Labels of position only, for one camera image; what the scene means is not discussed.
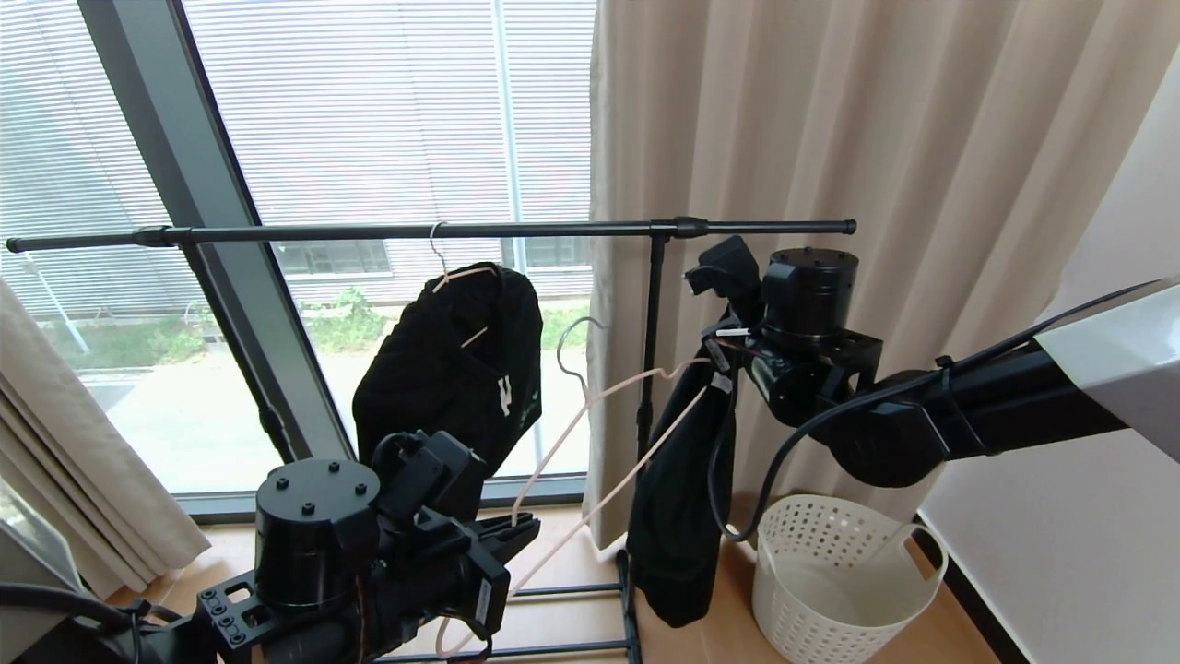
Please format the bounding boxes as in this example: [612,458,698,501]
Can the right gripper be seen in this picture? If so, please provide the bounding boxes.
[705,323,836,430]

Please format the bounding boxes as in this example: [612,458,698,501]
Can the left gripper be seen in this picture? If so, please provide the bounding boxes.
[369,528,513,659]

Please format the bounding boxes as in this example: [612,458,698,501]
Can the black garment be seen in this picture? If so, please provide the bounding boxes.
[626,355,741,631]

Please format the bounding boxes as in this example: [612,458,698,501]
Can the pink clothes hanger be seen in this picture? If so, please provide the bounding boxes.
[428,221,500,350]
[433,316,738,661]

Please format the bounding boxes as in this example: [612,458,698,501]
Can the black knitted shorts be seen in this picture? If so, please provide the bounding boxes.
[351,261,546,523]

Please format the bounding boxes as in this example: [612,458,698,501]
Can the white laundry basket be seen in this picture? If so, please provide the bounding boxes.
[751,493,950,664]

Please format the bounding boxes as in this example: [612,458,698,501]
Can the black clothes rack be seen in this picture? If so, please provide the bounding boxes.
[5,217,858,664]

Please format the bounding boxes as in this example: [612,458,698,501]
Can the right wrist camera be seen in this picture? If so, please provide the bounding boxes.
[683,235,765,325]

